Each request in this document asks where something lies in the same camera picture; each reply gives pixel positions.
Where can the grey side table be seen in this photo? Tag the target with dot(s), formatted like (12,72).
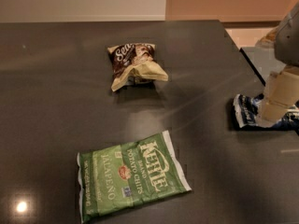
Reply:
(262,61)

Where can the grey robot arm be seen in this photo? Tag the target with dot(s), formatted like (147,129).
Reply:
(286,46)

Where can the green jalapeno chip bag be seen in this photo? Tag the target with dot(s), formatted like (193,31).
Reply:
(128,175)

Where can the brown sea salt chip bag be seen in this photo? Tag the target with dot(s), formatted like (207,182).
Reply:
(133,64)

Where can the blue chip bag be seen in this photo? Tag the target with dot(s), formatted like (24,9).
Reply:
(246,114)

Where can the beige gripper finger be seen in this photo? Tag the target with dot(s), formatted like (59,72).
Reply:
(277,107)
(283,88)

